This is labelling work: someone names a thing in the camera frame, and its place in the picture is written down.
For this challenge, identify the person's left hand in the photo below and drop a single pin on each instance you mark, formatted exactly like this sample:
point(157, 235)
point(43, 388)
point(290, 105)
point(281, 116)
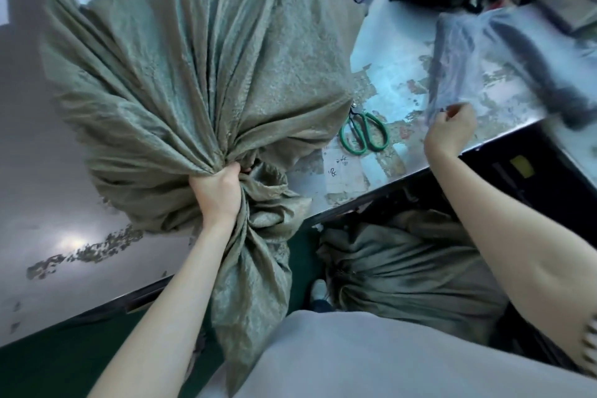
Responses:
point(217, 195)

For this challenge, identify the person's right hand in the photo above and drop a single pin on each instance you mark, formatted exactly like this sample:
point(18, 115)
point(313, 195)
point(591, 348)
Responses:
point(448, 129)

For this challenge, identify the person's left fingers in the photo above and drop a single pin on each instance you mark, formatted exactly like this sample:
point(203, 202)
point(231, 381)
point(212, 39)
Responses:
point(233, 170)

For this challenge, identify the person's right fingers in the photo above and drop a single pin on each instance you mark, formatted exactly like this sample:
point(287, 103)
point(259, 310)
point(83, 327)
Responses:
point(454, 109)

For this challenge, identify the clear plastic bag with garment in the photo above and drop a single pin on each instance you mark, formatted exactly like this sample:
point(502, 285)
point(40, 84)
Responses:
point(499, 57)

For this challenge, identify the large green woven sack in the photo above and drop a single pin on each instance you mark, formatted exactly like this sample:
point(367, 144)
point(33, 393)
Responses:
point(200, 85)

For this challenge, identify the person's right forearm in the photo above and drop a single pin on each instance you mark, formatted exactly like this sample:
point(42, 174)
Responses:
point(522, 243)

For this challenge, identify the person's left forearm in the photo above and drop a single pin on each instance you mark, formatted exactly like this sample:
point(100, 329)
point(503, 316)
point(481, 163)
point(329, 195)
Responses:
point(158, 304)

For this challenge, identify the white paper note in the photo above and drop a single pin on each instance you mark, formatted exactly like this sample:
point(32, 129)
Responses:
point(343, 169)

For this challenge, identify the person's shoe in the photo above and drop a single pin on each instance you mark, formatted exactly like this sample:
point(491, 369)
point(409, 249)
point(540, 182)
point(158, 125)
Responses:
point(318, 290)

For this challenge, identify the person's grey shirt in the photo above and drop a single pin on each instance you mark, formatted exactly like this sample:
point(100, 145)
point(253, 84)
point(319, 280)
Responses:
point(373, 355)

